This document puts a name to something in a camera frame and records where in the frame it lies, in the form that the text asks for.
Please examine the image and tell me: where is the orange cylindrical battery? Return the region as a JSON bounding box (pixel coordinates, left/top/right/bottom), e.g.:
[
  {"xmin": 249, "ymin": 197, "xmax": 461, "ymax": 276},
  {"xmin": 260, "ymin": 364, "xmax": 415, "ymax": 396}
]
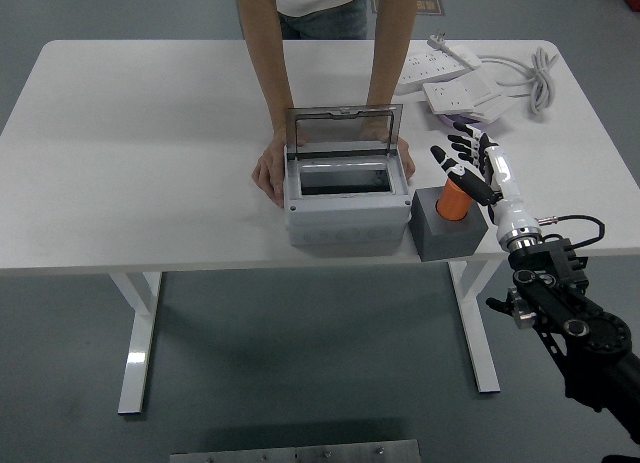
[{"xmin": 434, "ymin": 177, "xmax": 474, "ymax": 222}]

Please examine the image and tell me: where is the grey metal plate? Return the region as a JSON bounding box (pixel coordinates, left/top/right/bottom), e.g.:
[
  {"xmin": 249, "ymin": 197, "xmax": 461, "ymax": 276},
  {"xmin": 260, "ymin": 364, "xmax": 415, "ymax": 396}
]
[{"xmin": 169, "ymin": 438, "xmax": 421, "ymax": 463}]

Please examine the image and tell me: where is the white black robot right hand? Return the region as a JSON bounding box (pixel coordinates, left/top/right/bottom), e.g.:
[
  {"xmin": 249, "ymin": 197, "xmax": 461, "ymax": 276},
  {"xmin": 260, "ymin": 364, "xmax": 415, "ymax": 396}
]
[{"xmin": 429, "ymin": 121, "xmax": 543, "ymax": 244}]

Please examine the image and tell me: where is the person's right hand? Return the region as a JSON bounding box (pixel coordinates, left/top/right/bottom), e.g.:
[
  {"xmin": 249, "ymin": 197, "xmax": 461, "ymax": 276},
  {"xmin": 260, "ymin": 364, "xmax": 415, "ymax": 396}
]
[{"xmin": 252, "ymin": 125, "xmax": 289, "ymax": 209}]

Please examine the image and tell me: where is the large white wall socket panel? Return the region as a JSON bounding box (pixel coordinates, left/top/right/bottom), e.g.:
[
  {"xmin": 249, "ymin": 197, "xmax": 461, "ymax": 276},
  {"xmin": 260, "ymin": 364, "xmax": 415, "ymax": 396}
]
[{"xmin": 421, "ymin": 75, "xmax": 503, "ymax": 116}]

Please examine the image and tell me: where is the long white power strip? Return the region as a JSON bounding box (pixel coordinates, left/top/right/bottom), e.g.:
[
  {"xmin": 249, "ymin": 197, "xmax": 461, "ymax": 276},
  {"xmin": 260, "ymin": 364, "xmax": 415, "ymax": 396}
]
[{"xmin": 397, "ymin": 51, "xmax": 474, "ymax": 95}]

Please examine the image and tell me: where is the white table leg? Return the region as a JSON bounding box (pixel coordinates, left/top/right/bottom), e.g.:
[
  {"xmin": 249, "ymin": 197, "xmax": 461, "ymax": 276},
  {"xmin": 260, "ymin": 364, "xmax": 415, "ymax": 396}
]
[
  {"xmin": 447, "ymin": 260, "xmax": 503, "ymax": 395},
  {"xmin": 108, "ymin": 271, "xmax": 164, "ymax": 415}
]

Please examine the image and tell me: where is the white power cord with plug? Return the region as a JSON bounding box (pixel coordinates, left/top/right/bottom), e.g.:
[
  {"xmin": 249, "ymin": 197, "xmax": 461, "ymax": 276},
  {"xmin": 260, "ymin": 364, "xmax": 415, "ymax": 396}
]
[{"xmin": 426, "ymin": 29, "xmax": 560, "ymax": 119}]

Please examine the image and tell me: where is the grey block battery holder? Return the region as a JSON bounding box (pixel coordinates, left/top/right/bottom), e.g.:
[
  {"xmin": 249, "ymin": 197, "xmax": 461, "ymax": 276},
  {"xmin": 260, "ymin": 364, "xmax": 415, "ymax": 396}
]
[{"xmin": 410, "ymin": 185, "xmax": 489, "ymax": 263}]

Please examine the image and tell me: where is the person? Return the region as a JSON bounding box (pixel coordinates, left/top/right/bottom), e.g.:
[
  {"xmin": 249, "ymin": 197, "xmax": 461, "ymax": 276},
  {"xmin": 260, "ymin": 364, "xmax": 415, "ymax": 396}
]
[{"xmin": 273, "ymin": 0, "xmax": 370, "ymax": 41}]

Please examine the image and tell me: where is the grey plastic electrical box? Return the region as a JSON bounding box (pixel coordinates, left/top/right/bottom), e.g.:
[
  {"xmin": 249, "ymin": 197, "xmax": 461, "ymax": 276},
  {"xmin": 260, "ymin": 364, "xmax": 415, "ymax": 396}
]
[{"xmin": 283, "ymin": 145, "xmax": 412, "ymax": 247}]

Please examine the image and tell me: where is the transparent hinged box lid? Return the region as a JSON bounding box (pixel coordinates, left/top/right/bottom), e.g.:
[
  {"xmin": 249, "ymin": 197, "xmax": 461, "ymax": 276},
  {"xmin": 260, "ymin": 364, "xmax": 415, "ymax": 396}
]
[{"xmin": 286, "ymin": 103, "xmax": 405, "ymax": 158}]

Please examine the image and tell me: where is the brown floor sign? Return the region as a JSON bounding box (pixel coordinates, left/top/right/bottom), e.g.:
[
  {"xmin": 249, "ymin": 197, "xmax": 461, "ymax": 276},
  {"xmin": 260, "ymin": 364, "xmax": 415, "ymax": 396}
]
[{"xmin": 368, "ymin": 0, "xmax": 446, "ymax": 18}]

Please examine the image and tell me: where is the small white switch panel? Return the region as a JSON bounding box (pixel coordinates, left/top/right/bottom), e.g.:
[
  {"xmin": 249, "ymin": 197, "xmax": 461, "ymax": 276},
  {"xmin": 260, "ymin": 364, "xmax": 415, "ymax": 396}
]
[{"xmin": 467, "ymin": 95, "xmax": 514, "ymax": 124}]

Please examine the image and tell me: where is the purple round bowl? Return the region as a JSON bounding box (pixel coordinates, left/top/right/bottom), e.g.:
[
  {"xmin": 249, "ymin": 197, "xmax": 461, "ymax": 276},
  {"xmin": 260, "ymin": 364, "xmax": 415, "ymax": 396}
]
[{"xmin": 438, "ymin": 110, "xmax": 494, "ymax": 133}]

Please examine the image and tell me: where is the person's left hand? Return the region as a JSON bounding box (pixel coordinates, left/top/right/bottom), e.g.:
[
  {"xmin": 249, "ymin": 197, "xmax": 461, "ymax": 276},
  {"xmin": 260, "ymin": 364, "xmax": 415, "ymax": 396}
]
[{"xmin": 357, "ymin": 120, "xmax": 417, "ymax": 180}]

